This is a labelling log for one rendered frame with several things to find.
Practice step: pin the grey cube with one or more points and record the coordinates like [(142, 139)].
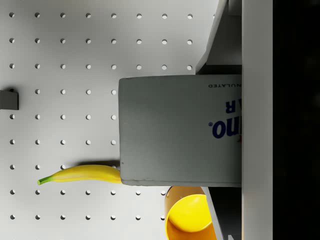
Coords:
[(8, 100)]

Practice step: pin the banana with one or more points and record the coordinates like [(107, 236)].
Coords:
[(82, 173)]

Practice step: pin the yellow white box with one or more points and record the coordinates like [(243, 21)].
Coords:
[(170, 130)]

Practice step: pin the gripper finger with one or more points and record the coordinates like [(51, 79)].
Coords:
[(225, 212), (225, 37)]

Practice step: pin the yellow bowl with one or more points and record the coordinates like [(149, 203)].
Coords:
[(187, 217)]

